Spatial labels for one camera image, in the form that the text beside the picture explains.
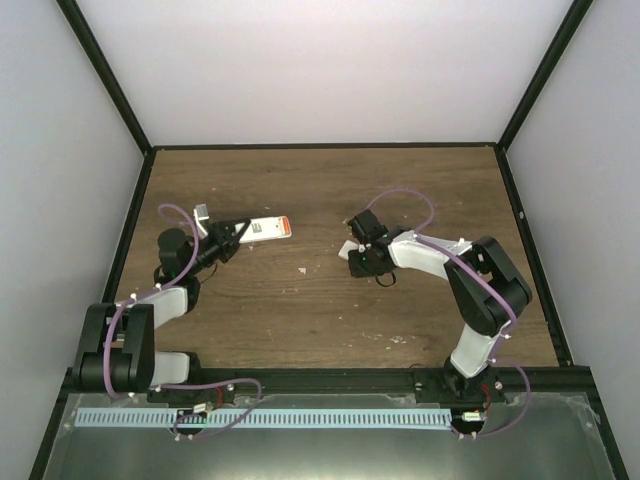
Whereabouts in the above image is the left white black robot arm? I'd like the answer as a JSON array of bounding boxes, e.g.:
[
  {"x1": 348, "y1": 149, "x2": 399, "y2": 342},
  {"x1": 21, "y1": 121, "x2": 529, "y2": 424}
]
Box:
[{"x1": 72, "y1": 219, "x2": 251, "y2": 404}]

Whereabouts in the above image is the light blue slotted cable duct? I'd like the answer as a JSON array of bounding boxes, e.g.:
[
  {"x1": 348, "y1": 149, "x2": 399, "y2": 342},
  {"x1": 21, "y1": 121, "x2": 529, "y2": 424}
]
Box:
[{"x1": 73, "y1": 407, "x2": 453, "y2": 430}]

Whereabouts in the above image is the white remote control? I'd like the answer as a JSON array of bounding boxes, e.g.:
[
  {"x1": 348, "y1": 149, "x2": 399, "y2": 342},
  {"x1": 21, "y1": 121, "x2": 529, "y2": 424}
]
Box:
[{"x1": 240, "y1": 216, "x2": 289, "y2": 244}]

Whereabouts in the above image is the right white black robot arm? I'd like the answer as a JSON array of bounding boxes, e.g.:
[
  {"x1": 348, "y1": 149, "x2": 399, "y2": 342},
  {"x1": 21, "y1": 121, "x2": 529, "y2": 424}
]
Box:
[{"x1": 339, "y1": 209, "x2": 533, "y2": 403}]

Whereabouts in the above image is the black aluminium frame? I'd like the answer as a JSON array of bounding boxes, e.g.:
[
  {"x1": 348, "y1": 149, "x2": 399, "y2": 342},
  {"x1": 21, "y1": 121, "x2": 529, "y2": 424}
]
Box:
[{"x1": 58, "y1": 1, "x2": 628, "y2": 479}]

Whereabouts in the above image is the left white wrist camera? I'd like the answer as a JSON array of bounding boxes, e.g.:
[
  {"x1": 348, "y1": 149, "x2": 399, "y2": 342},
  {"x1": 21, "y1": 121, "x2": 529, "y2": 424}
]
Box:
[{"x1": 193, "y1": 204, "x2": 210, "y2": 240}]

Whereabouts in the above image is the white battery cover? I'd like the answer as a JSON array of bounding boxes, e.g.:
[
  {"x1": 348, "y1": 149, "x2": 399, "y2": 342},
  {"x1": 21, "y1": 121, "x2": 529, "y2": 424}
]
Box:
[{"x1": 338, "y1": 240, "x2": 359, "y2": 260}]

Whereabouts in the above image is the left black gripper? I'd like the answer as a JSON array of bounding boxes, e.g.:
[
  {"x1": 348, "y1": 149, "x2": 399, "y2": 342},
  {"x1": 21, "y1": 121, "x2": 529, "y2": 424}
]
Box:
[{"x1": 185, "y1": 219, "x2": 250, "y2": 278}]

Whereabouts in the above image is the grey metal front plate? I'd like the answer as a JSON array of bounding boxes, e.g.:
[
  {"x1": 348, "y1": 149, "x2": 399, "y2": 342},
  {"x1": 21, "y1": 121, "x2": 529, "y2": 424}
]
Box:
[{"x1": 43, "y1": 393, "x2": 616, "y2": 479}]

